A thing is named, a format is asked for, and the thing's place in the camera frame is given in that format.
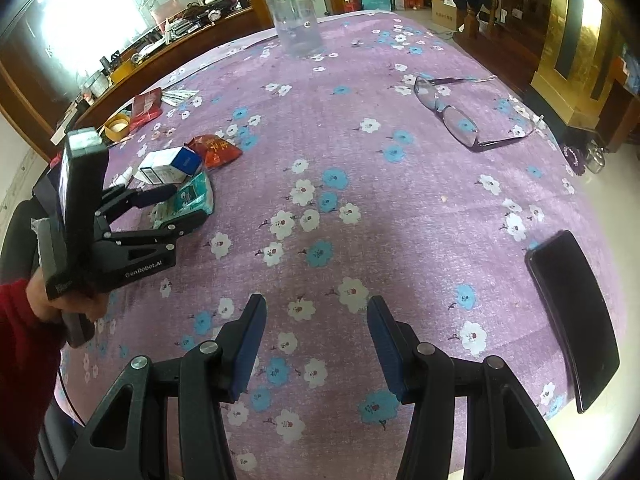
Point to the red snack packet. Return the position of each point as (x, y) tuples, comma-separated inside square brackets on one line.
[(217, 150)]

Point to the small glass jar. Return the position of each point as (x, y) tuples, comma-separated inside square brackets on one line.
[(595, 157)]

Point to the bundle of paper strips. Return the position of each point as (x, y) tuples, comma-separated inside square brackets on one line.
[(182, 95)]

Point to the clear glass jar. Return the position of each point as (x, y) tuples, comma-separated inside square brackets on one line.
[(295, 25)]

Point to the person's left hand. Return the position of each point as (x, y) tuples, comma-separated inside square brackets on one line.
[(75, 307)]

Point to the golden wooden cabinet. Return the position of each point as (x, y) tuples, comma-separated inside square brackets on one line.
[(565, 80)]

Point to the cardboard box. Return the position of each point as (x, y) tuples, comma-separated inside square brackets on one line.
[(444, 10)]

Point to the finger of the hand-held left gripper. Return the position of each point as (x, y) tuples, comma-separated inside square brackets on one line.
[(150, 195), (185, 222)]

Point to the person's left forearm red sleeve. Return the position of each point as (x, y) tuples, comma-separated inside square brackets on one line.
[(22, 370)]

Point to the purple frame eyeglasses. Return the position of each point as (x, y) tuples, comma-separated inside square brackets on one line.
[(462, 122)]

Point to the purple floral tablecloth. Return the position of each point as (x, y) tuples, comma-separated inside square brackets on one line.
[(375, 200)]

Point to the wooden stair railing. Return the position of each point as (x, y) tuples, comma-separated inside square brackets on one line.
[(505, 15)]

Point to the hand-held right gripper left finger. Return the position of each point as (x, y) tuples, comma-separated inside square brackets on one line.
[(247, 347)]

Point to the wooden sideboard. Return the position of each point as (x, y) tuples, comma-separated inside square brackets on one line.
[(220, 30)]

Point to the brown tape roll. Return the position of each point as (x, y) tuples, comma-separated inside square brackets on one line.
[(116, 136)]

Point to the flat dark red packet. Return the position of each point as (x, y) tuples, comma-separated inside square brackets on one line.
[(145, 105)]

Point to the green tissue pack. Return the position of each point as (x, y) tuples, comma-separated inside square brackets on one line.
[(192, 200)]

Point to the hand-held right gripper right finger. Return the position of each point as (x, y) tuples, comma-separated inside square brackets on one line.
[(387, 352)]

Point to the black smartphone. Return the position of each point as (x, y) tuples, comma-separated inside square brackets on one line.
[(575, 320)]

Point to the white spray bottle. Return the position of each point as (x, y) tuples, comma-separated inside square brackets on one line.
[(125, 176)]

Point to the white and blue small box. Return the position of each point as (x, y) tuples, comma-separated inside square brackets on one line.
[(162, 165)]

